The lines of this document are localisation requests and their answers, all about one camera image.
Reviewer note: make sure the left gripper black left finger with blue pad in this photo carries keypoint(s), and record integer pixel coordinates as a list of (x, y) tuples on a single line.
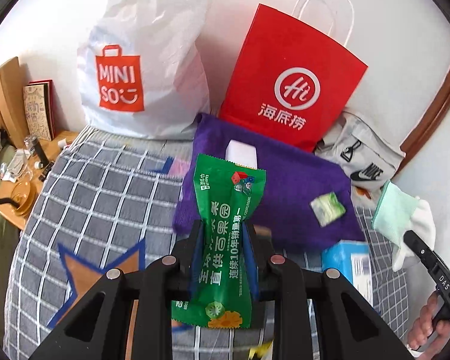
[(128, 315)]

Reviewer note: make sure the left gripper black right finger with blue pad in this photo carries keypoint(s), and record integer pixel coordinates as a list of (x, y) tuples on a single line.
[(315, 308)]

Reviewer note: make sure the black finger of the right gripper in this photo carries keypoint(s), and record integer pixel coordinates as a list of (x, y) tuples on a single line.
[(435, 267)]

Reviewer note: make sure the mint green cloth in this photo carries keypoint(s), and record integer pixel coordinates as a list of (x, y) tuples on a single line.
[(393, 212)]

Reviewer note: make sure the small green white packet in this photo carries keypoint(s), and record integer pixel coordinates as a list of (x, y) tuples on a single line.
[(327, 209)]

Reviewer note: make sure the green snack packet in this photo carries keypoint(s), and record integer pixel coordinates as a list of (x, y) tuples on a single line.
[(226, 196)]

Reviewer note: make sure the white sock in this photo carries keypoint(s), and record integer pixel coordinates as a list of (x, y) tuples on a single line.
[(422, 224)]

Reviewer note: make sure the dark green tin box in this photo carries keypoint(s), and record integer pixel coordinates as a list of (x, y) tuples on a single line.
[(263, 231)]

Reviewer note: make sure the person's right hand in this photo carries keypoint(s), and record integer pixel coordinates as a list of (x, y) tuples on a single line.
[(423, 337)]

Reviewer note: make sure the orange star mat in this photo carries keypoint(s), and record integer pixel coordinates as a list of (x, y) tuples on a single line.
[(82, 274)]

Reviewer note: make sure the blue tissue pack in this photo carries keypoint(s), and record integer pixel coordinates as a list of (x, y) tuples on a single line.
[(352, 260)]

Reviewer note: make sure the purple towel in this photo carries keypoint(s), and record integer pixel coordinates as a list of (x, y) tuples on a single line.
[(294, 179)]

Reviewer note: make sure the grey checkered blanket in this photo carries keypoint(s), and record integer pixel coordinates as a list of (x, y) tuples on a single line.
[(105, 194)]

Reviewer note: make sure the grey Nike bag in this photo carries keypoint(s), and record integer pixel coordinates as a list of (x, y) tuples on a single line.
[(361, 150)]

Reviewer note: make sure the wooden nightstand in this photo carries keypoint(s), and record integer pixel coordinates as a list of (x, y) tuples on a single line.
[(52, 150)]

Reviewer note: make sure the black bottle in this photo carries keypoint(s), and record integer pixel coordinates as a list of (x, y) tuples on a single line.
[(38, 149)]

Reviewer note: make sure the wooden headboard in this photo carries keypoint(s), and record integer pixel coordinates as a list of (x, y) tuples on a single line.
[(12, 112)]

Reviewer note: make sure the red paper shopping bag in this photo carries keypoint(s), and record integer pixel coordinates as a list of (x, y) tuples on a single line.
[(291, 81)]

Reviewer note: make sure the white Miniso plastic bag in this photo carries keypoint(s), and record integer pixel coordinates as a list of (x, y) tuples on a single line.
[(140, 73)]

